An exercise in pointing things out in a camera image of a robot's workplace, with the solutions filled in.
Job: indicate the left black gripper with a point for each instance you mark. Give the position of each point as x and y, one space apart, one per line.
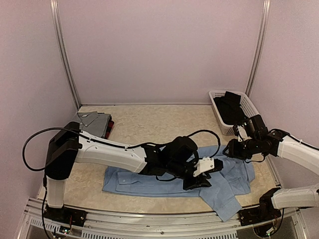
202 181

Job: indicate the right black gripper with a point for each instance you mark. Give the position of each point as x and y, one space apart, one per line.
234 150

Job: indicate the light blue long sleeve shirt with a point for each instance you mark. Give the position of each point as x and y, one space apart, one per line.
234 179

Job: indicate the white plastic laundry basket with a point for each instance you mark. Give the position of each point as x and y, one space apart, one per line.
245 103

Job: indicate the red black plaid shirt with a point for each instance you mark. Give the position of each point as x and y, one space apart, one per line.
109 129

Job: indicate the grey button shirt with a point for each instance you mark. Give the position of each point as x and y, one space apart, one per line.
94 123

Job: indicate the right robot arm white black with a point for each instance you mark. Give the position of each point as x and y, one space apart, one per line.
255 138

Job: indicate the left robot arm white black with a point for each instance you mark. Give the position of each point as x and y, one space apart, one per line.
179 158

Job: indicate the black shirt in basket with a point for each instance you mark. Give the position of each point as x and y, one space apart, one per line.
229 108

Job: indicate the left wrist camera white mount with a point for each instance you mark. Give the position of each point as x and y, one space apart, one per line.
207 165

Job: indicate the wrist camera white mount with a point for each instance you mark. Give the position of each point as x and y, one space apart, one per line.
207 165
240 132

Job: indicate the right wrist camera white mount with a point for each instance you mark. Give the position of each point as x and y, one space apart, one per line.
240 132

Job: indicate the front aluminium rail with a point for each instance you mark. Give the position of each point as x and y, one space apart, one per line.
101 224

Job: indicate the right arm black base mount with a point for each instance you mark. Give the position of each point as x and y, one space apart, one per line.
256 215

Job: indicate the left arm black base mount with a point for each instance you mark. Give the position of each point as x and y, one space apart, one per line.
65 215

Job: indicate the right aluminium frame post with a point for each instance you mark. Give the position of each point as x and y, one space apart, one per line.
259 46

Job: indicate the aluminium frame post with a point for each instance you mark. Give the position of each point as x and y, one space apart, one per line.
63 52
259 46

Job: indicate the left aluminium frame post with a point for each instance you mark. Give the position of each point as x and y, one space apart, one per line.
63 52

